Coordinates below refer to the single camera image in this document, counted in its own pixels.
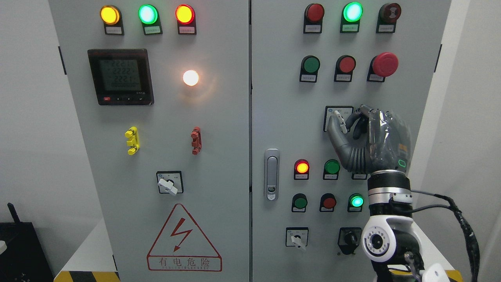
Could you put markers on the dark gray robotic hand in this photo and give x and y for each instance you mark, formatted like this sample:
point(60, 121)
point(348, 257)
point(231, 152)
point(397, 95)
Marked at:
point(376, 140)

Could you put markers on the gray rotary switch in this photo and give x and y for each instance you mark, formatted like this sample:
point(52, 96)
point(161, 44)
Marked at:
point(340, 113)
point(297, 237)

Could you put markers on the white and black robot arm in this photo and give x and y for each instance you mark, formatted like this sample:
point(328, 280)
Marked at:
point(388, 237)

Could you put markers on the dark red indicator light middle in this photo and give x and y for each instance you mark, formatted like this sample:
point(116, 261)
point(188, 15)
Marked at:
point(359, 176)

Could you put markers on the green indicator light middle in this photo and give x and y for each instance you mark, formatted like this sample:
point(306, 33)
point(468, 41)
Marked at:
point(331, 170)

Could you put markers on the green indicator light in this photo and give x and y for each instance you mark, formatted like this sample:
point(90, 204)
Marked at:
point(331, 170)
point(350, 17)
point(150, 19)

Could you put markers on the lit green push button lower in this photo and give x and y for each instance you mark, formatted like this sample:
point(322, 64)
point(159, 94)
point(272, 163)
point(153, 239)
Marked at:
point(355, 203)

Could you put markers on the red emergency stop mushroom button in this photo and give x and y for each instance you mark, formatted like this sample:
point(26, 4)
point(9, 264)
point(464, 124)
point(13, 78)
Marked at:
point(382, 66)

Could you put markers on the red push button lower row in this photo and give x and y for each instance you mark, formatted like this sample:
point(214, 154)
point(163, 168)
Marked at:
point(327, 203)

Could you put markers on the red push button row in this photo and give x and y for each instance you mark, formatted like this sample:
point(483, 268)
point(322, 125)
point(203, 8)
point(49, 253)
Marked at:
point(344, 68)
point(327, 203)

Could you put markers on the lit red indicator light middle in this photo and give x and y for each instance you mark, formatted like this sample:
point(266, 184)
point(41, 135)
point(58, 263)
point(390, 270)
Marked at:
point(301, 169)

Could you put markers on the red push button upper row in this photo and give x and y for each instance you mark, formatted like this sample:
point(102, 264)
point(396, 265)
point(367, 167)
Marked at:
point(344, 68)

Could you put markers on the green push button lower row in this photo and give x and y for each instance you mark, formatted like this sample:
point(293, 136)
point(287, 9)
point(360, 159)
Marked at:
point(299, 203)

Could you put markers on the green push button row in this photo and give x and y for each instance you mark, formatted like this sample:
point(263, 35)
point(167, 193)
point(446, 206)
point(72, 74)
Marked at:
point(299, 203)
point(309, 69)

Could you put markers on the green push button upper row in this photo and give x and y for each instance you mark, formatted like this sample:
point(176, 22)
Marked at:
point(309, 69)

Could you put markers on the gray electrical cabinet right door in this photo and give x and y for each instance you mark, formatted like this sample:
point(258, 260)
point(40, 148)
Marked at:
point(289, 115)

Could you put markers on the gray electrical cabinet door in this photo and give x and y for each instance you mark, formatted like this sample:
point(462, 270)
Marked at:
point(216, 180)
point(289, 115)

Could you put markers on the dark red buzzer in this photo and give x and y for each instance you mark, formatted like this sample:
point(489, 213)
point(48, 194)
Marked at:
point(387, 17)

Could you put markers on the green indicator light top right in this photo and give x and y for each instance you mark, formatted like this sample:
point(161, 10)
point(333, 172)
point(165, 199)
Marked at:
point(350, 17)

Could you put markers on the red indicator light top right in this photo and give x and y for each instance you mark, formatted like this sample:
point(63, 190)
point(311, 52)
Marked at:
point(313, 19)

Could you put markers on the red terminal connector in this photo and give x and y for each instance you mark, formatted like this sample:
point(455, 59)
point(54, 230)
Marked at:
point(196, 135)

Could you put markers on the white glowing indicator lamp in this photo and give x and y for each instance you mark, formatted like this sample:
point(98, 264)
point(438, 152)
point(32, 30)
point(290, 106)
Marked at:
point(190, 77)

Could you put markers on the gray electrical cabinet left door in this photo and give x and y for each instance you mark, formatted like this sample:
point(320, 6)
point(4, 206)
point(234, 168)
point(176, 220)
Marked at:
point(216, 180)

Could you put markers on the red electrical hazard warning sticker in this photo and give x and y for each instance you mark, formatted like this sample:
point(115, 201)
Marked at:
point(181, 245)

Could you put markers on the red indicator light top left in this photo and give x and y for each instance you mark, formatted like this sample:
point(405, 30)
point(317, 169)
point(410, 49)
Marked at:
point(186, 19)

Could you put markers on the yellow terminal connector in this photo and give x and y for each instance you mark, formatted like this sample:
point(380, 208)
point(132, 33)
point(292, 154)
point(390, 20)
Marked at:
point(132, 136)

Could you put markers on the green indicator light top left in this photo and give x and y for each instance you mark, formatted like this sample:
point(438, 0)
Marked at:
point(150, 19)

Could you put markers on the black digital power meter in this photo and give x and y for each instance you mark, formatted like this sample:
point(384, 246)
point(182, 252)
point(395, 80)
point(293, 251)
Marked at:
point(121, 76)

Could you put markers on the yellow indicator light top left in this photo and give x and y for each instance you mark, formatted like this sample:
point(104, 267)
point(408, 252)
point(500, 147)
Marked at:
point(112, 20)

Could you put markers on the black device with antenna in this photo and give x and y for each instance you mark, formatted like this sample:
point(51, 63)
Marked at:
point(22, 258)

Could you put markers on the black key selector switch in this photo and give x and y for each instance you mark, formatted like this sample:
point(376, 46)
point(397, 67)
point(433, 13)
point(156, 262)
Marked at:
point(349, 239)

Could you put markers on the silver cabinet door handle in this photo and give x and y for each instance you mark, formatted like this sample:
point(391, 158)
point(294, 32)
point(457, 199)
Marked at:
point(271, 173)

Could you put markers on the gray rotary switch bottom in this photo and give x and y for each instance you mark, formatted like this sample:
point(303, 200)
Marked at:
point(297, 237)

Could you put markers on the gray rotary switch left door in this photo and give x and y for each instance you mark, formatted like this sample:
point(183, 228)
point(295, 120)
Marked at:
point(170, 182)

